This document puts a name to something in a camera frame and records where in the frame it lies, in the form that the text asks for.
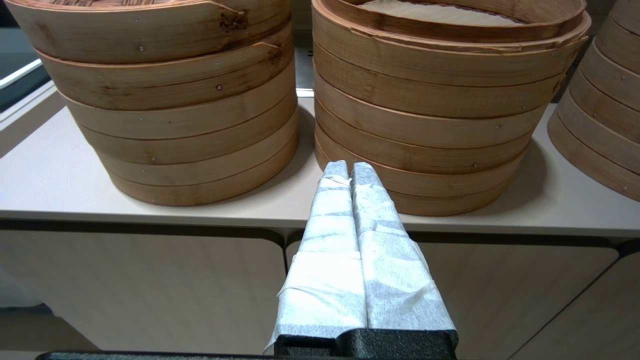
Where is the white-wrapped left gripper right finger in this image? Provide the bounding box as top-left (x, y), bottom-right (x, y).
top-left (351, 161), bottom-right (459, 332)

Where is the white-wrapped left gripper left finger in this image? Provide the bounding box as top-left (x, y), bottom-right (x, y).
top-left (264, 160), bottom-right (369, 352)

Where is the bamboo steamer basket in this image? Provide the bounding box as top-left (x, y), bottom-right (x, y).
top-left (95, 107), bottom-right (301, 207)
top-left (567, 42), bottom-right (640, 132)
top-left (547, 90), bottom-right (640, 202)
top-left (313, 75), bottom-right (556, 176)
top-left (314, 135), bottom-right (526, 217)
top-left (311, 0), bottom-right (593, 120)
top-left (590, 0), bottom-right (640, 71)
top-left (57, 62), bottom-right (300, 166)

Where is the white cloth liner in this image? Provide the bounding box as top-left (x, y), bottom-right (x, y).
top-left (355, 0), bottom-right (526, 28)

